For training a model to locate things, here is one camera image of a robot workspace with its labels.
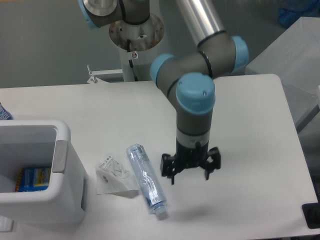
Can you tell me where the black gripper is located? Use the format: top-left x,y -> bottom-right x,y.
160,140 -> 221,185

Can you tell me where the clear plastic water bottle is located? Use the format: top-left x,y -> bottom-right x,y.
126,143 -> 168,220

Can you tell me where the clear plastic wrapper bag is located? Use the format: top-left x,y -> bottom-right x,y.
95,154 -> 140,195

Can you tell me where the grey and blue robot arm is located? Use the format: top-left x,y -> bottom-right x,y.
78,0 -> 249,179

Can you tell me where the white trash can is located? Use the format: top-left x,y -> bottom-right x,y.
0,120 -> 88,224

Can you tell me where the grey covered box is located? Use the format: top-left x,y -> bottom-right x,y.
245,17 -> 320,132

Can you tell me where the blue yellow snack package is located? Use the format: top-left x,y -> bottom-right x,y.
15,166 -> 52,193

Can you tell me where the blue plastic bag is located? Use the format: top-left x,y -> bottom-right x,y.
277,0 -> 320,29

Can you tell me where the blue patterned packet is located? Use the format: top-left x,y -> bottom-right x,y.
0,103 -> 14,121

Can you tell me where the white paper scrap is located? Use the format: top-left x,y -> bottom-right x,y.
0,216 -> 14,233

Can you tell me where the white pedestal base bracket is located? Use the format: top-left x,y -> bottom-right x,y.
86,64 -> 124,84

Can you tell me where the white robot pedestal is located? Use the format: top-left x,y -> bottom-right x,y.
109,13 -> 165,82

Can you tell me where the black pedestal cable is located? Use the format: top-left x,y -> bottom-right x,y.
126,38 -> 139,82

